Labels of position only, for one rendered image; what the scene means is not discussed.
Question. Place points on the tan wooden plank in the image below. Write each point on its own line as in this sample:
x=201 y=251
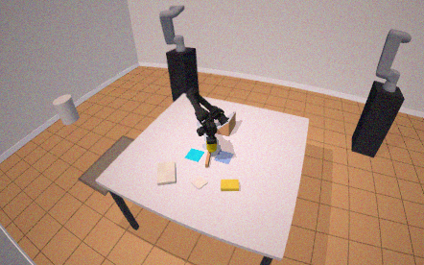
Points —
x=207 y=159

